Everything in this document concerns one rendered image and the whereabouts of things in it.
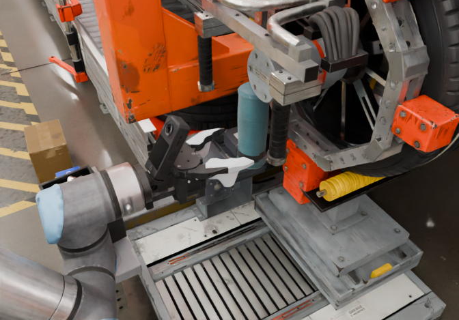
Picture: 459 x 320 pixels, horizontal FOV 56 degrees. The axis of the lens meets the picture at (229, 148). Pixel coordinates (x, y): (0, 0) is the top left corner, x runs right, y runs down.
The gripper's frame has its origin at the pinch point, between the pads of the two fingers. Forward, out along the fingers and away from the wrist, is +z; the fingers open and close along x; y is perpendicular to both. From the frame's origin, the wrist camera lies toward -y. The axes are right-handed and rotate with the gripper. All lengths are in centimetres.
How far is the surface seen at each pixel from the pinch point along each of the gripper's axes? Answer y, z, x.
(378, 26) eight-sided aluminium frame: -17.9, 30.5, 1.3
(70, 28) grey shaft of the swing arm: 45, -1, -183
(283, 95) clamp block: -9.5, 8.4, 2.3
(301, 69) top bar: -14.2, 11.5, 3.0
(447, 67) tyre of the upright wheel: -12.1, 38.8, 12.5
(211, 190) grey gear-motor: 52, 13, -39
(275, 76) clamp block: -11.9, 8.6, -0.7
